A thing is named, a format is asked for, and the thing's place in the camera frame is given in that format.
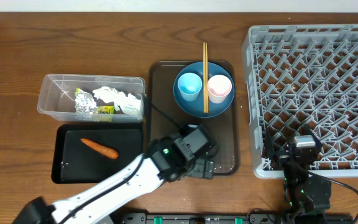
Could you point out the black tray bin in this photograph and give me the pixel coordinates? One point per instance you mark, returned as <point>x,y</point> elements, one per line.
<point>74,162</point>

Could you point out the yellow foil snack wrapper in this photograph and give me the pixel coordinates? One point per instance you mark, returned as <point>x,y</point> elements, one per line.
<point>88,109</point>

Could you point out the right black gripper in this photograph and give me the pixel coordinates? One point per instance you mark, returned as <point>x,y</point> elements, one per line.
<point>281,157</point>

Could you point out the grey dishwasher rack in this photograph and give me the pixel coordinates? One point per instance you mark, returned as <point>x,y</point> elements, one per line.
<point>300,75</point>

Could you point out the orange carrot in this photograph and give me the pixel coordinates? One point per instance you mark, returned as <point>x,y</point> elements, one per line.
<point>104,150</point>

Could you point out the dark blue plate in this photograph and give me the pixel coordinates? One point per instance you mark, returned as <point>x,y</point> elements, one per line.
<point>195,108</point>

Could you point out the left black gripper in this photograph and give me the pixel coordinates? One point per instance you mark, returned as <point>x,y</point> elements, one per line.
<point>206,170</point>

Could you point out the brown serving tray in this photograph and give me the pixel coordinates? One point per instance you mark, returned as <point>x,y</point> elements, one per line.
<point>222,127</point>

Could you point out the light blue cup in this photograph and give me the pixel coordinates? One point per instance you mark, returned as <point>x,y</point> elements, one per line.
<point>189,85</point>

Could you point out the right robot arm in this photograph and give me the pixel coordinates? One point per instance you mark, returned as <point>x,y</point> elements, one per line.
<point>306,194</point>

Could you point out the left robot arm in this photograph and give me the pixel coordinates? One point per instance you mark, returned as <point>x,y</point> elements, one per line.
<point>140,177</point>

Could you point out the pink white cup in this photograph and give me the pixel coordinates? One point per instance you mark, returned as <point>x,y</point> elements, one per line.
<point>219,87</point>

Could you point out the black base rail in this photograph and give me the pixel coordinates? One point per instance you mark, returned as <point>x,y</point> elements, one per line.
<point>250,218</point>

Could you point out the clear plastic bin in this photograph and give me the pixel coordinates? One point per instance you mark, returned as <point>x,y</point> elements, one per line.
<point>57,95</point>

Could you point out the white tissue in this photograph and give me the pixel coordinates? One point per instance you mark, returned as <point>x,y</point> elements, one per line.
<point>128,103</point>
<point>106,94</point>

